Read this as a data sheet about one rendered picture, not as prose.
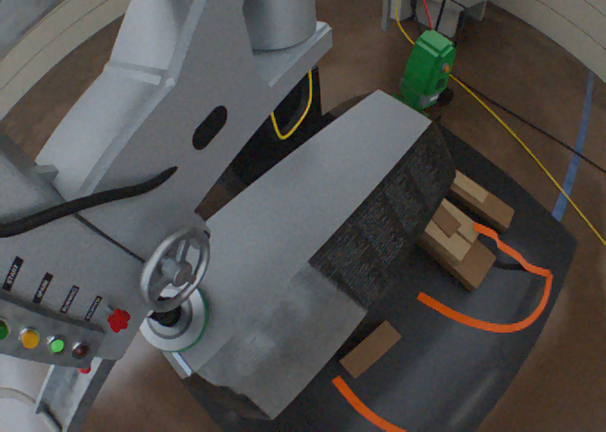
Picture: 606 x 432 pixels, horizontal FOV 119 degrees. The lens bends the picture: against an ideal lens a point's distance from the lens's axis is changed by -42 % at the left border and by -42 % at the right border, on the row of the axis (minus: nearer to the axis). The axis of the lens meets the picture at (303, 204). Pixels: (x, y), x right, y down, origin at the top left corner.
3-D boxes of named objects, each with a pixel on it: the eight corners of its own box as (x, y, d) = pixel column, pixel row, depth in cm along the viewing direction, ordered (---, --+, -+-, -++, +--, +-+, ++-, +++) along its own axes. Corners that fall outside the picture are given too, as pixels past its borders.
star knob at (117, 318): (118, 300, 38) (103, 294, 35) (134, 317, 37) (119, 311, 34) (107, 318, 37) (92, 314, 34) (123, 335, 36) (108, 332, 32)
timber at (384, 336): (353, 377, 132) (354, 379, 122) (337, 360, 137) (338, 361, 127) (397, 337, 139) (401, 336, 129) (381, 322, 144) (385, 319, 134)
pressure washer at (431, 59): (423, 78, 230) (439, -9, 154) (451, 103, 214) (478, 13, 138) (393, 90, 225) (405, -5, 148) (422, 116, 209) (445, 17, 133)
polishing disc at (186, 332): (221, 319, 70) (219, 318, 69) (164, 365, 65) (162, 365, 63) (178, 260, 79) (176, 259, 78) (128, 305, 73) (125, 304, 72)
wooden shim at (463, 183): (450, 181, 171) (451, 180, 170) (456, 171, 174) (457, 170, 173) (482, 205, 162) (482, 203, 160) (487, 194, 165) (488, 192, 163)
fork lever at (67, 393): (160, 195, 67) (151, 183, 62) (219, 231, 61) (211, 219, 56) (39, 401, 39) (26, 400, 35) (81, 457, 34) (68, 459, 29)
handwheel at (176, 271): (186, 227, 54) (147, 186, 41) (225, 252, 51) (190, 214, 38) (143, 291, 49) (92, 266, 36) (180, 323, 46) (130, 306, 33)
